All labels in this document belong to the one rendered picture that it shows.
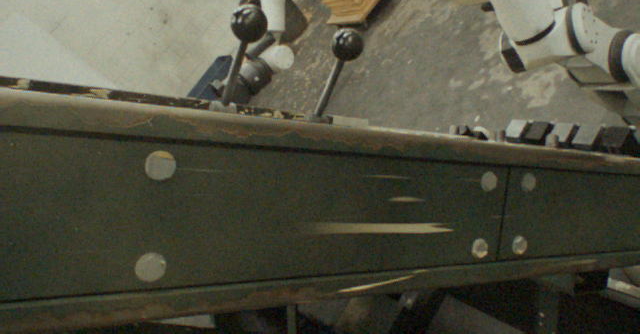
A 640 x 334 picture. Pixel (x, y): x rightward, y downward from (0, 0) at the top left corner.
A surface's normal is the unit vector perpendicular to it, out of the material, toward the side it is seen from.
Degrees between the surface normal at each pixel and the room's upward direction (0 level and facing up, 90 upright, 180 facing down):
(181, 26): 90
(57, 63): 90
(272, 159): 90
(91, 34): 90
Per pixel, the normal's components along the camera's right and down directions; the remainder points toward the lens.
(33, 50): 0.46, 0.18
